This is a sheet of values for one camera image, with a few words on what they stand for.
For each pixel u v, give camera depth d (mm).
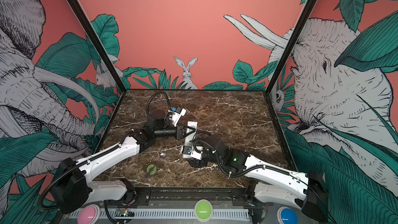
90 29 866
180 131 661
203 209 701
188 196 751
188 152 574
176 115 687
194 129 728
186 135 700
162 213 701
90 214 666
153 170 819
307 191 404
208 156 600
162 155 873
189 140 716
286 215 692
